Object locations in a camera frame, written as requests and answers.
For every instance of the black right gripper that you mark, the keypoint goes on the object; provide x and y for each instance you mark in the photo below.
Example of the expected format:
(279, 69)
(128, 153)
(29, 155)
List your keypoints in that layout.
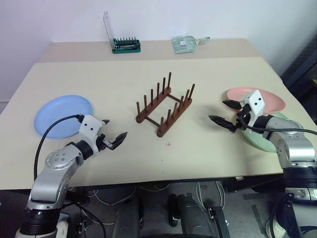
(244, 110)

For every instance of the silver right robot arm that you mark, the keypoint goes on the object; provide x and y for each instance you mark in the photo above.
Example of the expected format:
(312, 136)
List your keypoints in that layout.
(294, 148)

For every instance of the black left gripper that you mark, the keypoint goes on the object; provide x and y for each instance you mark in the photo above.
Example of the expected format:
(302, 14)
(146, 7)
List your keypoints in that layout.
(101, 142)

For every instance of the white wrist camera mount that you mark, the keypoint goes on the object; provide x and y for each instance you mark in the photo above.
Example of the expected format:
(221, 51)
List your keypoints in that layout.
(256, 101)
(89, 126)

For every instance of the green screwdriver bit set case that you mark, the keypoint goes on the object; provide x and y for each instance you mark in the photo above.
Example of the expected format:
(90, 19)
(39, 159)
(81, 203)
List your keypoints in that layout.
(126, 46)

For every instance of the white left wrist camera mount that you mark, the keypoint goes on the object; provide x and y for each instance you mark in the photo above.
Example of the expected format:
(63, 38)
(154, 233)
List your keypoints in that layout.
(89, 126)

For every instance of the brown wooden dish rack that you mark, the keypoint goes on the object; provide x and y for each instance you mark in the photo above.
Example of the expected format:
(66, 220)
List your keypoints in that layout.
(164, 124)

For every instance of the blue plate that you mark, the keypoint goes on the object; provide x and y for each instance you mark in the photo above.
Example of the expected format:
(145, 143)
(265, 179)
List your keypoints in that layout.
(62, 114)

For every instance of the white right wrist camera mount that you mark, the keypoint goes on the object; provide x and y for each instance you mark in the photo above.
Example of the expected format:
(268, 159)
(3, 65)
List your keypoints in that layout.
(256, 101)

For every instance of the pink-red plate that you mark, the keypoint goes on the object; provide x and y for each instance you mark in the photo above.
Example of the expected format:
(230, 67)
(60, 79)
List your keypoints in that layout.
(272, 101)

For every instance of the clear plastic bag with parts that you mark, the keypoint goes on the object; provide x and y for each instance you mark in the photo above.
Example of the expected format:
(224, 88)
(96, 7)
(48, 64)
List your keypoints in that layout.
(183, 44)

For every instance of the green plate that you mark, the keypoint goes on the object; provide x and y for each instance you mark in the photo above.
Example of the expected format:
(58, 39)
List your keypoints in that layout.
(260, 142)

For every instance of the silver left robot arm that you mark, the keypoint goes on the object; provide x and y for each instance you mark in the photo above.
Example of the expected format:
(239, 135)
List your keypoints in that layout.
(47, 181)

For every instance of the dark rounded shape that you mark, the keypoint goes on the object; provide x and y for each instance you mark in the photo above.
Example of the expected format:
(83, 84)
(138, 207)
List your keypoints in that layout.
(127, 220)
(193, 215)

